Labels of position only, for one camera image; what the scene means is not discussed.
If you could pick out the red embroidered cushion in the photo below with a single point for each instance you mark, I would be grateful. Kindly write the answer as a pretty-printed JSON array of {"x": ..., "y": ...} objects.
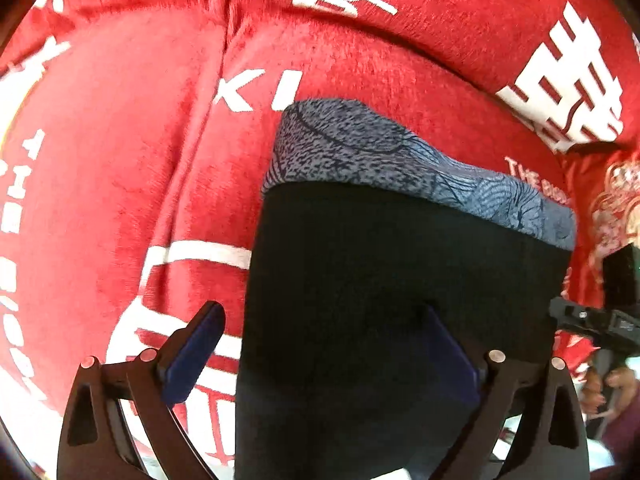
[{"x": 603, "y": 185}]

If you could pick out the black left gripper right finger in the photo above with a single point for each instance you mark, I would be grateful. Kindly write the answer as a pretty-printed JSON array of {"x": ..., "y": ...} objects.
[{"x": 523, "y": 419}]

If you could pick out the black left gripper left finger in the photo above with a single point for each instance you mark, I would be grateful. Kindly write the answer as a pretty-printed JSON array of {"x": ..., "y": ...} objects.
[{"x": 96, "y": 442}]

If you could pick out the red sofa cover white characters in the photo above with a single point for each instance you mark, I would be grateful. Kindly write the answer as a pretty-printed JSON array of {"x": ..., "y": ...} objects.
[{"x": 139, "y": 134}]

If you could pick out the black pants grey waistband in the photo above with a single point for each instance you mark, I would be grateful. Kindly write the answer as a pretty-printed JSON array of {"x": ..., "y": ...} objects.
[{"x": 365, "y": 228}]

